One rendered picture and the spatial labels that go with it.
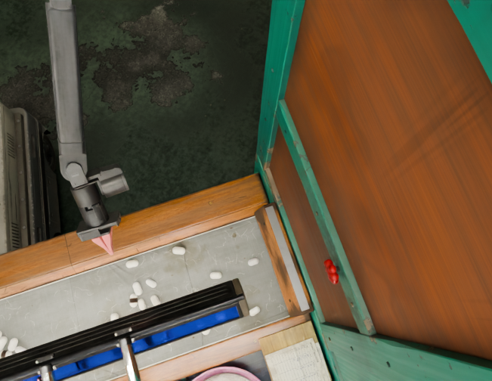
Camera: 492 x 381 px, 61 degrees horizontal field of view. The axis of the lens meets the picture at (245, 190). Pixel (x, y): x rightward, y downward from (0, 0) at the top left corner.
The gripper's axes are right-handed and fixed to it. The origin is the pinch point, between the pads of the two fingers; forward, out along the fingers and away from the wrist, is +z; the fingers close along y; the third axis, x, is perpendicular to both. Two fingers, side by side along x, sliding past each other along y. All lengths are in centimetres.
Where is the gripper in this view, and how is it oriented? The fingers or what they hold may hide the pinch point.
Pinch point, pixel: (111, 251)
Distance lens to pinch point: 113.8
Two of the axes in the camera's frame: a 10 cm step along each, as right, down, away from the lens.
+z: 2.2, 8.8, 4.3
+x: -2.0, -3.9, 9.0
